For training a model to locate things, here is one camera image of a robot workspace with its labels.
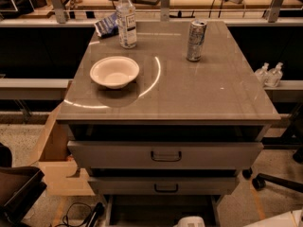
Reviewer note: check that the grey drawer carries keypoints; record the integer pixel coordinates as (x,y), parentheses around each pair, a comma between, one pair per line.
(163,186)
(159,211)
(164,155)

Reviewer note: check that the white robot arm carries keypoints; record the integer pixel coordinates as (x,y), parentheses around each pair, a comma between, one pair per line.
(289,219)

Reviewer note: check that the grey drawer cabinet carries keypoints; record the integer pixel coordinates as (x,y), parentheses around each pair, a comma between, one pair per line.
(216,99)

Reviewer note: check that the white bowl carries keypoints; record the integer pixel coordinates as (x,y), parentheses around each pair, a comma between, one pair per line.
(114,72)

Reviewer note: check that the silver drink can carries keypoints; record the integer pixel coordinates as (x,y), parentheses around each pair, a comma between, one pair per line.
(196,38)

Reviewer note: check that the blue snack bag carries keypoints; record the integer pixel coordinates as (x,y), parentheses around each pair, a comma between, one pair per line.
(107,27)

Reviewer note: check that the clear plastic water bottle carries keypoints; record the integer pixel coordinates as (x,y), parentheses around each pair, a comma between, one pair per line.
(125,19)

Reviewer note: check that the cardboard box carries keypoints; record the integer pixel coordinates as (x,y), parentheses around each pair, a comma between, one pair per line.
(62,175)

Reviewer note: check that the left clear sanitizer bottle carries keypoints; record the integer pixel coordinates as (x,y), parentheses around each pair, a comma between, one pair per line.
(262,73)

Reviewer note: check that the clear sanitizer bottle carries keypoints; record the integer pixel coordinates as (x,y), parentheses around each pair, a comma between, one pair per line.
(262,73)
(274,76)

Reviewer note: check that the right clear sanitizer bottle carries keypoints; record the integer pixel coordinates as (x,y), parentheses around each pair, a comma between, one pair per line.
(274,76)

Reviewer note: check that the black bin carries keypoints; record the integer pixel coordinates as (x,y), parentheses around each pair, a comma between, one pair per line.
(20,187)

